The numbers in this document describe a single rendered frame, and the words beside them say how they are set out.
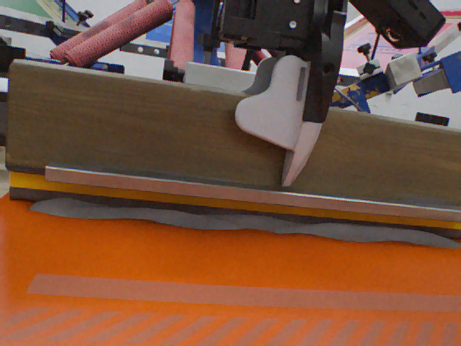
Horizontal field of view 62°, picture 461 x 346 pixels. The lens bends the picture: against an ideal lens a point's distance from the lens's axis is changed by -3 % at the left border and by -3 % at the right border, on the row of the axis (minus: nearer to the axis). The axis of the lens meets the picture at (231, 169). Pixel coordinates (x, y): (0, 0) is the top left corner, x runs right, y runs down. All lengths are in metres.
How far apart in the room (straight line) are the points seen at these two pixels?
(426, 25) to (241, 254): 0.21
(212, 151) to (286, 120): 0.06
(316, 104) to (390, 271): 0.13
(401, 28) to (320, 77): 0.09
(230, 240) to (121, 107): 0.12
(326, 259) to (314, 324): 0.08
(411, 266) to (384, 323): 0.09
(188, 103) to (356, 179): 0.14
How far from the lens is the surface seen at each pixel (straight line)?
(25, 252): 0.24
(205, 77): 0.65
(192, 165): 0.28
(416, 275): 0.30
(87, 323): 0.19
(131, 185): 0.27
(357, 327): 0.22
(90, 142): 0.28
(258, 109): 0.27
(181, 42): 0.90
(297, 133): 0.27
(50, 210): 0.30
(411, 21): 0.32
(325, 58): 0.26
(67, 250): 0.25
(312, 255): 0.28
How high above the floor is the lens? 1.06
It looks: 13 degrees down
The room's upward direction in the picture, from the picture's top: 9 degrees clockwise
